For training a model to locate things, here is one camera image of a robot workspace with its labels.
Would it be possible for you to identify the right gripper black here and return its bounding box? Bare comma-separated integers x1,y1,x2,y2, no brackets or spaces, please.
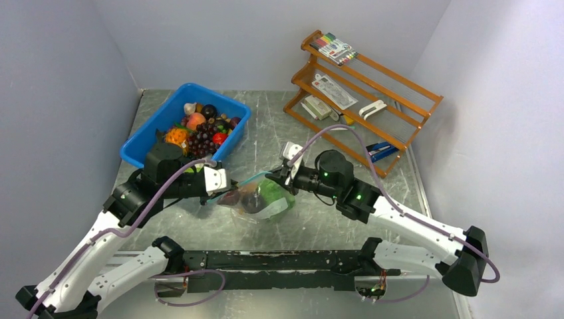
266,161,341,199

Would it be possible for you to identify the green napa cabbage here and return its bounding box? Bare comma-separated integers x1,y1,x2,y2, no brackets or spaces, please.
255,179,295,220

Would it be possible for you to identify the clear zip top bag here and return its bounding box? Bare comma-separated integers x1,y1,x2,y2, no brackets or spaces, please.
209,171,296,224

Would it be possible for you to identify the dark plum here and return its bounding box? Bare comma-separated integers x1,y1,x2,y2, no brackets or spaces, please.
241,194,266,214

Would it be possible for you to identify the red apple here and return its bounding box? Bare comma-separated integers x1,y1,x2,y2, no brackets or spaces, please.
217,191,241,207

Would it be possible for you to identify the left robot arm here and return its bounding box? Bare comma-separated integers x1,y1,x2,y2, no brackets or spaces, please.
16,143,230,318

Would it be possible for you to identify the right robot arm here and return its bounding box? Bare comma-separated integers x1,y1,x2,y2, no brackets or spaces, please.
266,150,489,296

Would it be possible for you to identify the purple grapes bunch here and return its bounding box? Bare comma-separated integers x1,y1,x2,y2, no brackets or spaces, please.
188,123,219,159

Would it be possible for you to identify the orange carrot flower toy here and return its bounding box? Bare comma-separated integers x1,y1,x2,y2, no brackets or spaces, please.
164,127,189,155

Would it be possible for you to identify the red tomato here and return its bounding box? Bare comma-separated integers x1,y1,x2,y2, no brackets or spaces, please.
212,132,229,146

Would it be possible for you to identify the pink peach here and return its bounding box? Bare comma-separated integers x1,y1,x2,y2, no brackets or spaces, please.
186,112,207,130

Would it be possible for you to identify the small purple plum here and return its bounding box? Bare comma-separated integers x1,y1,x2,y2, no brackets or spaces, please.
229,117,241,130

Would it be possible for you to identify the blue plastic bin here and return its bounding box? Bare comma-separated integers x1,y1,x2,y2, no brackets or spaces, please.
120,83,251,168

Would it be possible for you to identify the dark mangosteen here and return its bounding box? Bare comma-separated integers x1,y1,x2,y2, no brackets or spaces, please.
200,104,217,120

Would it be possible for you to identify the garlic bulb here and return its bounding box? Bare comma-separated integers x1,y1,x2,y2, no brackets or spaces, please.
184,103,197,116

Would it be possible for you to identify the green white box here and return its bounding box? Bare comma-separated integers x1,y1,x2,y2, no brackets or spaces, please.
301,95,331,120

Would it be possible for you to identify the packaged item in blister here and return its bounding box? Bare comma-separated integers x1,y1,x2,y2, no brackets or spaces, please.
312,73,358,110

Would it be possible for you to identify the blue stapler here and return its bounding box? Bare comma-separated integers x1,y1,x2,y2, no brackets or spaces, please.
365,142,398,163

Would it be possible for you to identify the white stapler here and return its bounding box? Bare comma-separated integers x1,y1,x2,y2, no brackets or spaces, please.
358,100,388,120

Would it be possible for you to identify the orange wooden shelf rack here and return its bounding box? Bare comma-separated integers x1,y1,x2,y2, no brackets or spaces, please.
283,30,443,177

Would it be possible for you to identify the pack of coloured markers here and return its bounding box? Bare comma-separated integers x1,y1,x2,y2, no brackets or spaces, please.
309,33,358,66

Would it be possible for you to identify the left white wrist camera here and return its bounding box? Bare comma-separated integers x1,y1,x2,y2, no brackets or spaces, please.
203,166,231,195

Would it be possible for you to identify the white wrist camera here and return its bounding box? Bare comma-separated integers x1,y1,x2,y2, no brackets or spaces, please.
281,142,303,186
203,166,231,195

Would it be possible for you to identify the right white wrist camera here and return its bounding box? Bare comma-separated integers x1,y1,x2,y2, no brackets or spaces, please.
281,142,303,186

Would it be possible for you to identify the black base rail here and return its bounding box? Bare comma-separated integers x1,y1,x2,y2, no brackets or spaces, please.
180,250,382,292

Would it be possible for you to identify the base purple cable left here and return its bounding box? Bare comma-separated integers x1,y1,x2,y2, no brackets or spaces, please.
154,269,226,308

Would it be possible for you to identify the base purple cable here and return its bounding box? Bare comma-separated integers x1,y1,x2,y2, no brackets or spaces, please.
361,274,430,306
154,269,226,308

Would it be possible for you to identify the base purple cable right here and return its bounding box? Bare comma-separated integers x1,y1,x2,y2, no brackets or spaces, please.
361,274,430,306

